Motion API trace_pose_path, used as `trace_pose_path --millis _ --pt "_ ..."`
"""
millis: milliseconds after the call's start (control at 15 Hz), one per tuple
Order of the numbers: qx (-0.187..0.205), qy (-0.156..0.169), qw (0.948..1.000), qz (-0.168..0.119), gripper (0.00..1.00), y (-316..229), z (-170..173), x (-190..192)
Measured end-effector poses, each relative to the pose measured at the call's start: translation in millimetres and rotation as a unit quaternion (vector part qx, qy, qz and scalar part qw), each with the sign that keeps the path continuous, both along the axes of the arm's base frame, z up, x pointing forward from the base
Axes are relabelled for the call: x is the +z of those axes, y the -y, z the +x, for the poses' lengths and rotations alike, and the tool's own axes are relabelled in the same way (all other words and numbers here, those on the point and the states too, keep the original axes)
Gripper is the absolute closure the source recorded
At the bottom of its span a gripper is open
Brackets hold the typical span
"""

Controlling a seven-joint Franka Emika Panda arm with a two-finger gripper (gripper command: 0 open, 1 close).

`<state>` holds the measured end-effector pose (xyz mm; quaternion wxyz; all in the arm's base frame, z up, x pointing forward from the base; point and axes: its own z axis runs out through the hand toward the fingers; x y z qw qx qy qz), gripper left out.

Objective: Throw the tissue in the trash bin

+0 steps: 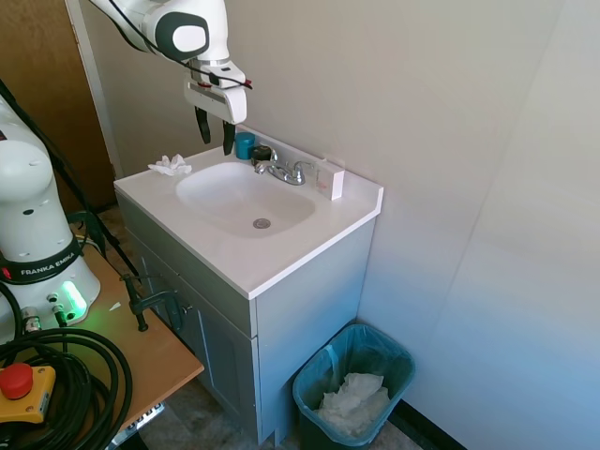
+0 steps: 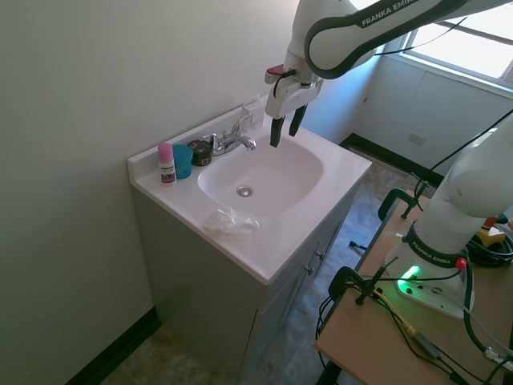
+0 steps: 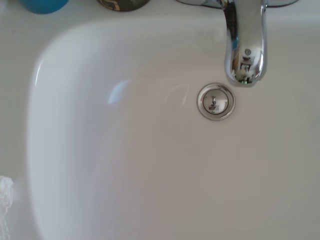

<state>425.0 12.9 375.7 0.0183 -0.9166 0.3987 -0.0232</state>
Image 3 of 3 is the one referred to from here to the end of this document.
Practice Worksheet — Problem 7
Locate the chrome faucet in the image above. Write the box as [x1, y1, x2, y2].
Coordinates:
[176, 0, 300, 88]

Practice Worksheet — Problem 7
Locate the dark patterned jar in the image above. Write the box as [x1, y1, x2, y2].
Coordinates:
[96, 0, 151, 12]

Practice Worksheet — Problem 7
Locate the chrome sink drain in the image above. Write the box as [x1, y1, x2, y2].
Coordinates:
[196, 82, 236, 123]

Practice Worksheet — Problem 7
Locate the white vanity sink top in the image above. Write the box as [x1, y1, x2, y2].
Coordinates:
[0, 0, 320, 240]

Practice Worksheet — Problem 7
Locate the teal cup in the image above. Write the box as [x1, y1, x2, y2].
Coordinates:
[18, 0, 70, 13]

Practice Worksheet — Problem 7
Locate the white tissue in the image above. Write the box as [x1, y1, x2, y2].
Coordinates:
[0, 175, 15, 227]

